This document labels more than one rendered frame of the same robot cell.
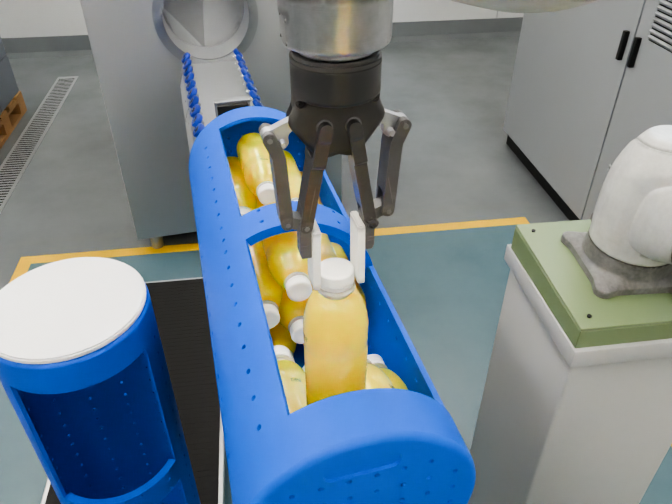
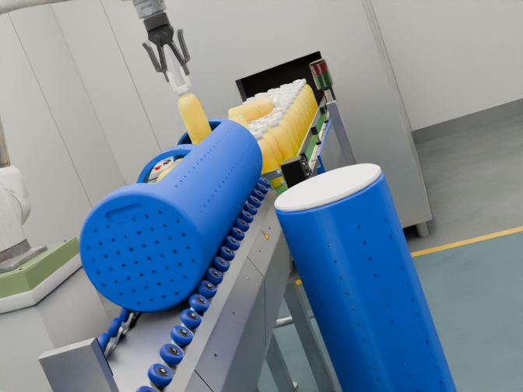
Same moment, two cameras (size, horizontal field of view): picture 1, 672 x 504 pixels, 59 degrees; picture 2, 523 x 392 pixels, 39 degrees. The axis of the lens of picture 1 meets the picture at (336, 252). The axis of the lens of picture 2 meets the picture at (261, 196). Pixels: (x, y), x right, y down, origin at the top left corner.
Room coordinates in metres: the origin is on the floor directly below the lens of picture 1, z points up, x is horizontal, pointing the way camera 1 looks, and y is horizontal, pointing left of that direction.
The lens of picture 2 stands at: (2.46, 1.19, 1.47)
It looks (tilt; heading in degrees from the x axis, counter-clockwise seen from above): 12 degrees down; 208
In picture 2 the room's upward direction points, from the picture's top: 21 degrees counter-clockwise
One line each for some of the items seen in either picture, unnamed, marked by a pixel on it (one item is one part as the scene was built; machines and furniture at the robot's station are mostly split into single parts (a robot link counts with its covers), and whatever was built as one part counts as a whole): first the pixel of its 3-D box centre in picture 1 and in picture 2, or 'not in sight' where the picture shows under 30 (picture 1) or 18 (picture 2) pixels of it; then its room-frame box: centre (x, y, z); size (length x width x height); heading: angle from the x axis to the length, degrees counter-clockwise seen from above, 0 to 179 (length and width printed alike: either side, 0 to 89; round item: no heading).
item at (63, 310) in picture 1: (66, 305); (327, 187); (0.80, 0.48, 1.03); 0.28 x 0.28 x 0.01
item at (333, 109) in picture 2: not in sight; (376, 234); (-0.14, 0.21, 0.55); 0.04 x 0.04 x 1.10; 15
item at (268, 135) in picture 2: not in sight; (271, 153); (0.00, -0.03, 1.00); 0.07 x 0.07 x 0.19
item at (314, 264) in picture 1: (314, 254); (185, 76); (0.48, 0.02, 1.39); 0.03 x 0.01 x 0.07; 14
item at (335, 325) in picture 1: (335, 348); (194, 120); (0.48, 0.00, 1.25); 0.07 x 0.07 x 0.19
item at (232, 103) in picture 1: (234, 126); (86, 385); (1.61, 0.29, 1.00); 0.10 x 0.04 x 0.15; 105
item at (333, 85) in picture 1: (335, 101); (159, 29); (0.48, 0.00, 1.55); 0.08 x 0.07 x 0.09; 104
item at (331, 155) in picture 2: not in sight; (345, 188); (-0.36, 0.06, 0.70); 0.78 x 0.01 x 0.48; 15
